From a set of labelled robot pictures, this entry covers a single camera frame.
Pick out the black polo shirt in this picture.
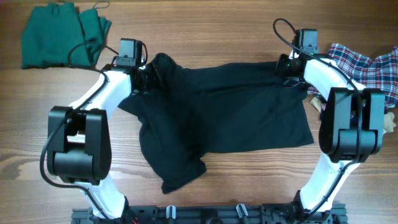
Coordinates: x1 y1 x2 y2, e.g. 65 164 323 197
119 54 313 194

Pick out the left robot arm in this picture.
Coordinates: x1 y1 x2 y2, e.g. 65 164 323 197
39 38 161 223

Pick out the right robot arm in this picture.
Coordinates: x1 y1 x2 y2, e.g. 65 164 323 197
276 29 384 217

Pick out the brown paper tag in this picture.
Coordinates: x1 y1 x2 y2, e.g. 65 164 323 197
310 97 322 113

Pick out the red blue plaid shirt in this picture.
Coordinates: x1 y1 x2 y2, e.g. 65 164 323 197
307 42 398 122

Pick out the folded green garment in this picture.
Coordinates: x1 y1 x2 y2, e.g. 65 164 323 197
21 2 111 69

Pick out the white crumpled garment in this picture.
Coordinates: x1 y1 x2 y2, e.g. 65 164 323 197
383 112 396 134

